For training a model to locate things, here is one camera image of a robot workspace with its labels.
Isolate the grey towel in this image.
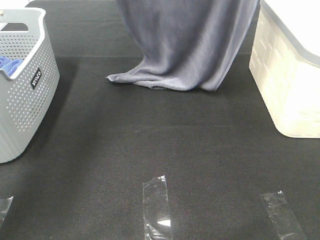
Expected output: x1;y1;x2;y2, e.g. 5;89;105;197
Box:
107;0;258;91

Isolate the blue towel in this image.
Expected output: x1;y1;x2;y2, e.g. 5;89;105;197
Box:
0;56;23;77

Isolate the clear tape strip centre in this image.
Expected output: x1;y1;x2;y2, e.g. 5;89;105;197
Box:
142;175;173;240

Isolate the clear tape strip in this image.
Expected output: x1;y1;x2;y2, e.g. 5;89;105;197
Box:
260;190;307;240
142;175;173;240
0;196;14;227

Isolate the grey perforated laundry basket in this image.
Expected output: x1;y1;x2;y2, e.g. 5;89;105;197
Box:
0;7;60;163

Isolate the cream white storage basket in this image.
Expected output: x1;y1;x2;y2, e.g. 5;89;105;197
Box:
249;0;320;138

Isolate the clear tape strip right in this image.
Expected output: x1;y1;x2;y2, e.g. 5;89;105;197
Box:
260;190;307;240

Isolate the clear tape strip left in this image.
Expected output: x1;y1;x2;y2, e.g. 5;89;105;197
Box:
0;196;14;227

